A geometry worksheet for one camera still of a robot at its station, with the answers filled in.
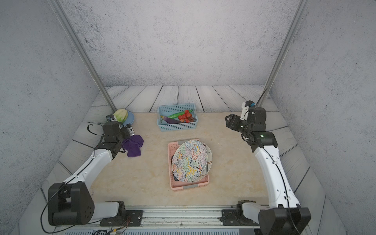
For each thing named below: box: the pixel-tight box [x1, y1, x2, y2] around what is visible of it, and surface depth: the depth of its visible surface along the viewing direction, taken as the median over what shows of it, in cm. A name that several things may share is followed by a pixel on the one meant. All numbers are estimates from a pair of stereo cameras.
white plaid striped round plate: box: [199, 141, 213, 178], surface depth 82 cm
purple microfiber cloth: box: [122, 134, 144, 158], surface depth 101 cm
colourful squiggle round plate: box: [171, 139, 209, 183], surface depth 88 cm
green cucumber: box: [167, 109, 194, 119], surface depth 120 cm
